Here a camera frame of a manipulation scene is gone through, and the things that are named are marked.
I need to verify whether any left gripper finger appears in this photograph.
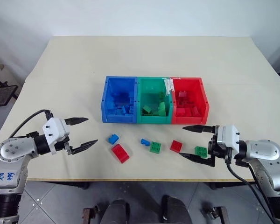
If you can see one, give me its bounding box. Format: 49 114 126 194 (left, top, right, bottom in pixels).
70 139 99 156
64 117 89 126

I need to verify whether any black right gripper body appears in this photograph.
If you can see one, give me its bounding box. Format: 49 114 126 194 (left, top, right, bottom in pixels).
207 126 232 168

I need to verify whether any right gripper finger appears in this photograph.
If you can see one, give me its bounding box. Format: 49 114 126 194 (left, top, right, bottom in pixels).
182 125 215 134
178 153 212 167

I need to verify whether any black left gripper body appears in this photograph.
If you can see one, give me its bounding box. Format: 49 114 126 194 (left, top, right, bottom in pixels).
53 136 73 156

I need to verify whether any green four-stud toy brick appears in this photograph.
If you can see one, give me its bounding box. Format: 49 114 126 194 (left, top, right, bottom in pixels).
194 146 209 159
149 141 162 154

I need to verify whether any red plastic bin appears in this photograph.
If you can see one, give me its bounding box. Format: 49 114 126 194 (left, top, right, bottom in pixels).
169 77 210 125

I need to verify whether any red sloped brick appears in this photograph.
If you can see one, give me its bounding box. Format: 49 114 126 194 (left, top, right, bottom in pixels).
190 105 202 118

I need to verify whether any red square toy brick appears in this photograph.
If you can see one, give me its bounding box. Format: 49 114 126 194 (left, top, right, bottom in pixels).
169 140 183 153

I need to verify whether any blue sloped toy brick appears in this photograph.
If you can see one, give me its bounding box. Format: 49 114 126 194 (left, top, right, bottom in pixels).
108 133 120 145

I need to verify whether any large red rounded brick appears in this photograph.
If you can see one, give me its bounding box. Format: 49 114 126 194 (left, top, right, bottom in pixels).
111 143 130 164

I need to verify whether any large green sloped brick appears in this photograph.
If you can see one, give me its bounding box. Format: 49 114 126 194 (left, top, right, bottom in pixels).
154 101 168 117

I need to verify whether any blue plastic bin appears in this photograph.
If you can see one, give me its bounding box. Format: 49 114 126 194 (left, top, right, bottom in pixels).
100 75 139 124

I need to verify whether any green plastic bin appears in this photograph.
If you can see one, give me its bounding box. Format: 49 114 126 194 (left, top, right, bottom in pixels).
135 77 175 124

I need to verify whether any blue sloped brick in pile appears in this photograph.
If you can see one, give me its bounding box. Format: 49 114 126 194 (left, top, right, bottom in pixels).
116 105 129 116

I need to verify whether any white label on bin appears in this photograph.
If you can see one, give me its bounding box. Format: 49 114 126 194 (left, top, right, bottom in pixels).
163 78 174 96

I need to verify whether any green roof-shaped brick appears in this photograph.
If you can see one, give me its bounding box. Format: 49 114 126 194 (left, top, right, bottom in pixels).
141 105 154 116

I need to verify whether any dark rounded shape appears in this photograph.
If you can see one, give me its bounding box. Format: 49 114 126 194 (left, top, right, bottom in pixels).
161 194 193 224
100 198 132 224

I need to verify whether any blue studded tall brick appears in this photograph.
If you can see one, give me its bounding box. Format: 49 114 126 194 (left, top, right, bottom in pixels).
128 93 136 111

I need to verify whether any black metal rack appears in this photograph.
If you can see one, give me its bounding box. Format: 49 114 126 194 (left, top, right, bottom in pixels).
0 63 19 109

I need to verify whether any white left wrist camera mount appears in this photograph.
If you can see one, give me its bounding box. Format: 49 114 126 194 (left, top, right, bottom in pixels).
42 117 70 155

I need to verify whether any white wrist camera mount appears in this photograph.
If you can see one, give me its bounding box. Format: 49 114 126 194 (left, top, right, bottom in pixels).
42 117 70 155
217 125 241 153

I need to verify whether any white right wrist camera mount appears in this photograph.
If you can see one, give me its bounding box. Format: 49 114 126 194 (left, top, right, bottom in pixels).
217 125 241 153

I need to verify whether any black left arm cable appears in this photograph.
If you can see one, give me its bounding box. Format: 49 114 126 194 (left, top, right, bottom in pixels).
8 109 54 139

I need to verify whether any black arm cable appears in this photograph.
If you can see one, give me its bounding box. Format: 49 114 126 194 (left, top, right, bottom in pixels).
225 160 277 224
8 109 54 139

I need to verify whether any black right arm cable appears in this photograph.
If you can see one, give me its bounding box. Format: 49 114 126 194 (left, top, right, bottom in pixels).
225 160 277 224

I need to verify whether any rusty metal bracket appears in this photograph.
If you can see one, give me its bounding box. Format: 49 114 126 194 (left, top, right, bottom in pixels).
82 204 100 220
201 205 230 220

